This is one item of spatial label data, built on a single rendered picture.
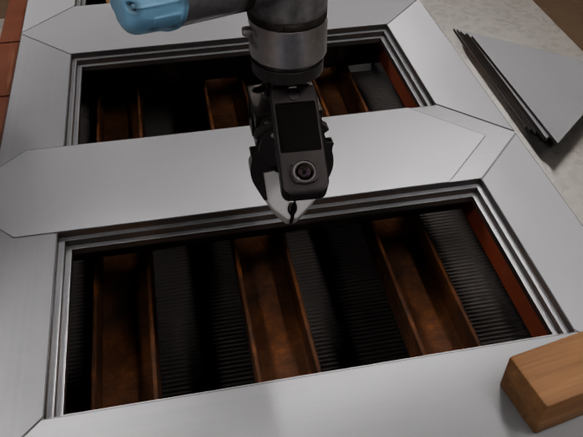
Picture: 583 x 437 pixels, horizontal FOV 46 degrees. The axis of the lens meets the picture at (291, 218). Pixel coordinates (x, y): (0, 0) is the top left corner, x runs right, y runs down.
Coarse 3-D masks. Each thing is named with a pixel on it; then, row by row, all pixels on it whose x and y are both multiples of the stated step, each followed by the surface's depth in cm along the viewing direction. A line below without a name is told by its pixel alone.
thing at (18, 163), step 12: (24, 156) 97; (0, 168) 95; (12, 168) 95; (0, 180) 93; (12, 180) 93; (0, 192) 91; (12, 192) 91; (0, 204) 90; (12, 204) 90; (0, 216) 88; (12, 216) 88; (0, 228) 87; (12, 228) 86
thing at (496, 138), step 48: (144, 48) 120; (192, 48) 121; (240, 48) 123; (384, 48) 124; (480, 144) 99; (384, 192) 92; (432, 192) 93; (480, 192) 93; (96, 240) 87; (144, 240) 88; (528, 288) 82; (48, 384) 71
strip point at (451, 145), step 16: (416, 112) 105; (432, 128) 102; (448, 128) 102; (464, 128) 102; (432, 144) 99; (448, 144) 99; (464, 144) 99; (448, 160) 97; (464, 160) 97; (448, 176) 94
